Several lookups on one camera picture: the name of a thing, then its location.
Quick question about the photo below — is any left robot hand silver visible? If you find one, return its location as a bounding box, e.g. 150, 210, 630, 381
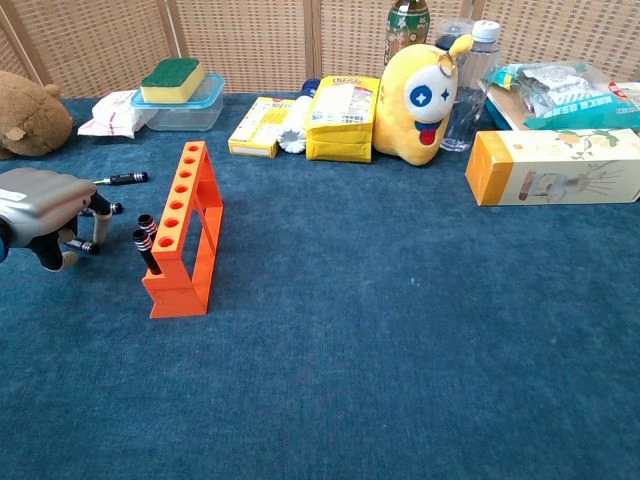
0, 167, 112, 272

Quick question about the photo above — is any orange screwdriver rack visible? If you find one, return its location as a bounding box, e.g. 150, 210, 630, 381
141, 140, 225, 320

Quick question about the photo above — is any brown plush capybara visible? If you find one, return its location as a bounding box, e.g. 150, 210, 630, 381
0, 69, 74, 161

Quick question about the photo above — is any white tissue packet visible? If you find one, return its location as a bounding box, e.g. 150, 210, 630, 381
77, 90, 144, 140

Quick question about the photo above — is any clear container blue lid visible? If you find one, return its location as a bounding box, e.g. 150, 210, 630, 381
130, 73, 226, 133

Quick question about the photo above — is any yellow green sponge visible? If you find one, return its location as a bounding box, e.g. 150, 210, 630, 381
139, 57, 206, 105

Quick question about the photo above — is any small yellow carton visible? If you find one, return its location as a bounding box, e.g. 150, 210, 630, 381
227, 96, 296, 159

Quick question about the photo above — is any white bottle blue cap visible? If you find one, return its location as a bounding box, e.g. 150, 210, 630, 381
277, 78, 321, 154

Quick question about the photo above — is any wicker folding screen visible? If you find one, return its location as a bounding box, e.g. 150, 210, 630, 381
0, 0, 640, 99

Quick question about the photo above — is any yellow snack bag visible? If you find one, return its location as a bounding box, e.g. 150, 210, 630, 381
305, 75, 381, 164

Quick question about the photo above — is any blue table cloth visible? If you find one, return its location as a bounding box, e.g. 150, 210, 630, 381
0, 92, 640, 480

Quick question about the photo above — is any yellow plush toy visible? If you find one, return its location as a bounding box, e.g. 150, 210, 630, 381
372, 33, 475, 167

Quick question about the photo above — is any green tea bottle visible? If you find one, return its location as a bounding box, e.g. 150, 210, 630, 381
383, 0, 431, 69

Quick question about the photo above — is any clear lidded drink cup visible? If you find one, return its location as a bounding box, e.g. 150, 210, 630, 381
433, 18, 476, 51

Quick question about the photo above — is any clear water bottle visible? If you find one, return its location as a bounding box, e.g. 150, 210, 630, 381
439, 19, 501, 153

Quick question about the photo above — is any orange white long carton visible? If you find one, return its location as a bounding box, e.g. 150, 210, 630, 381
464, 128, 640, 207

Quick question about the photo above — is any teal snack bag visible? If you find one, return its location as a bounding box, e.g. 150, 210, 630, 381
482, 60, 640, 132

